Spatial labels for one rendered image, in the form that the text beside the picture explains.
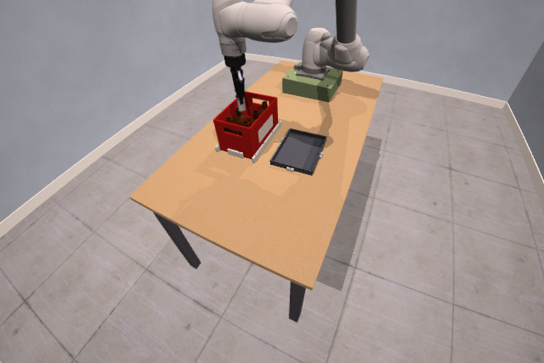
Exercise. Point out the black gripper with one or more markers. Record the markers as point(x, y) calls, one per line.
point(238, 79)

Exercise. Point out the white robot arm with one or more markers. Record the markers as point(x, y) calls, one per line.
point(273, 21)

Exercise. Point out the red bottle crate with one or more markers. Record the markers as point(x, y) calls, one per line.
point(252, 137)

